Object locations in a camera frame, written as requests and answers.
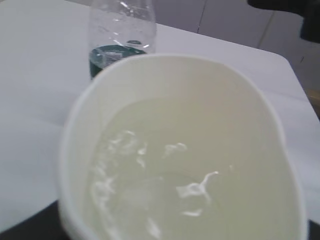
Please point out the white paper cup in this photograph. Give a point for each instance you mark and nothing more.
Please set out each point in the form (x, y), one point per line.
(176, 147)

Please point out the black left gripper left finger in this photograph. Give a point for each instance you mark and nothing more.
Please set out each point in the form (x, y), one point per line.
(44, 225)

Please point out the clear plastic water bottle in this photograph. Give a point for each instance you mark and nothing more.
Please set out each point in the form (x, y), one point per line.
(119, 29)

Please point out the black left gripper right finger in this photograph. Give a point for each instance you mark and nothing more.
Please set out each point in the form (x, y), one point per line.
(314, 230)

